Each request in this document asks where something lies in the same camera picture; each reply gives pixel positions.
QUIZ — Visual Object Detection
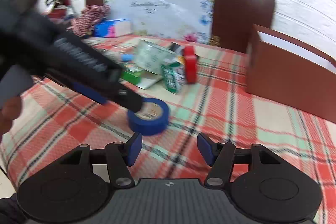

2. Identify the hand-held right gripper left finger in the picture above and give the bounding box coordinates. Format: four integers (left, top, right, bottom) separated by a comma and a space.
58, 132, 143, 187

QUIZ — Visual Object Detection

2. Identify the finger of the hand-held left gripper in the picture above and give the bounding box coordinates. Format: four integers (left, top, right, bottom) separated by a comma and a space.
72, 81, 109, 105
105, 83, 144, 113

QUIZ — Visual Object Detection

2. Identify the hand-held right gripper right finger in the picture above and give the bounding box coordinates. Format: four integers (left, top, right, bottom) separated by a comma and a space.
197, 133, 283, 187

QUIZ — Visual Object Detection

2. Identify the blue tape roll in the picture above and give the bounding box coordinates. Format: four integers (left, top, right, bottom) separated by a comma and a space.
127, 98, 171, 136

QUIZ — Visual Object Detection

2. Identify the brown cardboard box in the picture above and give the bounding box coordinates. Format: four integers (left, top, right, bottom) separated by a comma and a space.
245, 24, 336, 123

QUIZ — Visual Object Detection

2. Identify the person's left hand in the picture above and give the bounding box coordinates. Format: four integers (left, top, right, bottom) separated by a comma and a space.
0, 96, 22, 136

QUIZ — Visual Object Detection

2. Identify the small green box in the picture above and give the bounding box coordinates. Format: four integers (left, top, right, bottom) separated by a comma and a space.
121, 67, 143, 85

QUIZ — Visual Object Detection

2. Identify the plaid blanket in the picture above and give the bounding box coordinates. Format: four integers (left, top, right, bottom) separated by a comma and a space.
0, 34, 336, 224

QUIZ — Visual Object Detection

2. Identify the green and white packet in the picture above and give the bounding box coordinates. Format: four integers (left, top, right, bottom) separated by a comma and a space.
161, 61, 187, 94

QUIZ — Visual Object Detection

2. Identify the clear tape roll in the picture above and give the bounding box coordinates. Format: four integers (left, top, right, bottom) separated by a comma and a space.
133, 39, 177, 75

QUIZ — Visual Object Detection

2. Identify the red white knitted cloth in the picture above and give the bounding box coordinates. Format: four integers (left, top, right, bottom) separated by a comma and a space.
67, 4, 111, 37

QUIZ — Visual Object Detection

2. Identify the blue and white packet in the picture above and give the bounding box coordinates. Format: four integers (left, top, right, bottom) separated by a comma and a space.
93, 18, 132, 38

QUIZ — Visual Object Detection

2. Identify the red tape roll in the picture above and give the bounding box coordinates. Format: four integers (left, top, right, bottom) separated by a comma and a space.
183, 46, 198, 84

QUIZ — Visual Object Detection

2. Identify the floral pillow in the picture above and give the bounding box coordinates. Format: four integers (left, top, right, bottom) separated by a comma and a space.
103, 0, 216, 44

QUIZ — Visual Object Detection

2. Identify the brown box lid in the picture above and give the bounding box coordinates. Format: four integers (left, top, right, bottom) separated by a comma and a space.
85, 0, 276, 54

